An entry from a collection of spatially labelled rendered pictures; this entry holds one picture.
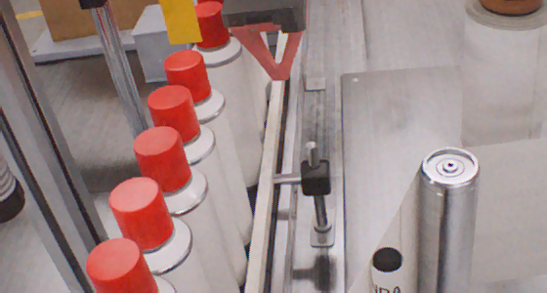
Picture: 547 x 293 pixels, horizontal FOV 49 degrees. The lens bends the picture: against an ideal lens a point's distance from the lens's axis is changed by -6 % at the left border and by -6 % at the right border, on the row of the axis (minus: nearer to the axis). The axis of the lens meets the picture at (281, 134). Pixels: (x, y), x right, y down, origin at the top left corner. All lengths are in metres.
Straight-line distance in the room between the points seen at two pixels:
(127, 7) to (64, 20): 0.12
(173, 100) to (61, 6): 0.72
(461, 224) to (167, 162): 0.19
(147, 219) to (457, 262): 0.21
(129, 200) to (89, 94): 0.66
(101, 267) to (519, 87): 0.40
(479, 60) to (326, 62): 0.42
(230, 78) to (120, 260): 0.29
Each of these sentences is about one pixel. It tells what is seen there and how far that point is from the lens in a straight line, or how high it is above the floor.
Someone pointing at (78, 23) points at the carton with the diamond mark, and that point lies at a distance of 1.17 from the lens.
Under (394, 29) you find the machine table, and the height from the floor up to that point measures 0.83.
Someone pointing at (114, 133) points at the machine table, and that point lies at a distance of 0.92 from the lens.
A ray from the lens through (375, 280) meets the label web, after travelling 0.35.
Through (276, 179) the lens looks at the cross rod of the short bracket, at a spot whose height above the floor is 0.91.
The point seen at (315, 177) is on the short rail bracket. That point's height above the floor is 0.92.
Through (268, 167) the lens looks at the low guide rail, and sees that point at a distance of 0.64.
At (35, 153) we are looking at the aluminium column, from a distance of 0.53.
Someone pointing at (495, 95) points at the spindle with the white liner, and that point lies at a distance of 0.59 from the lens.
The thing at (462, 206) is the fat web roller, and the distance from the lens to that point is 0.40.
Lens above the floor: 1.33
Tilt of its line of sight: 37 degrees down
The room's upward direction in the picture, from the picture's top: 10 degrees counter-clockwise
